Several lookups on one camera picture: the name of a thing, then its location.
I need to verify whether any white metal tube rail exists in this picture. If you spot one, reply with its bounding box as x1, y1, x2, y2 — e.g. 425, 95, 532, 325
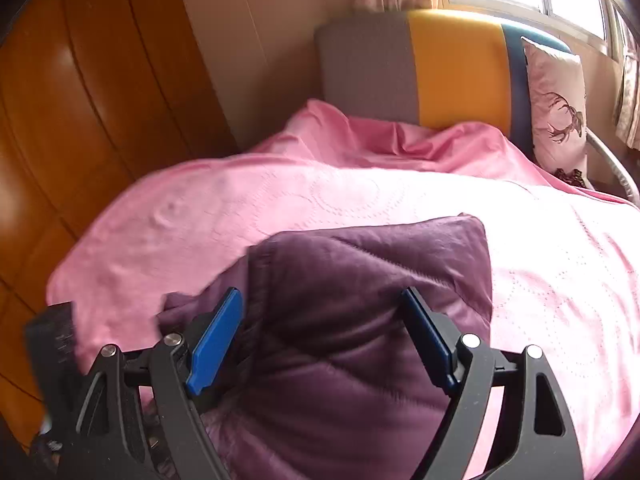
585, 127, 640, 207

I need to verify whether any pink deer print pillow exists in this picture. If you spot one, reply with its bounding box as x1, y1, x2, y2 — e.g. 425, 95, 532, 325
521, 36, 592, 186

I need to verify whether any purple quilted down jacket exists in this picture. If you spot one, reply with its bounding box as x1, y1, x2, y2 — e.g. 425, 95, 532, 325
157, 214, 496, 480

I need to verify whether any grey yellow blue headboard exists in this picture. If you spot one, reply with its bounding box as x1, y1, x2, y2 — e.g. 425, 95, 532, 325
314, 8, 573, 142

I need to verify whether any dark floral cloth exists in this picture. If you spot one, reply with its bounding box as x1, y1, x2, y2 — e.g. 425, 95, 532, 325
554, 167, 590, 190

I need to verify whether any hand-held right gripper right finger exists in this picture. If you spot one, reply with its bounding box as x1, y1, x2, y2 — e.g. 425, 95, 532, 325
401, 287, 585, 480

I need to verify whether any brown wooden wardrobe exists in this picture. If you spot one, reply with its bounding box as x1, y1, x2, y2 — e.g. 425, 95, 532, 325
0, 0, 240, 453

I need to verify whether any pink bed blanket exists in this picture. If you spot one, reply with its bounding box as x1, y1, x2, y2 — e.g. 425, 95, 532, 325
46, 99, 640, 480

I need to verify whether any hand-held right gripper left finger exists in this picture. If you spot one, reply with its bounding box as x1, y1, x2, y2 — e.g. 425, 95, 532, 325
57, 287, 245, 480

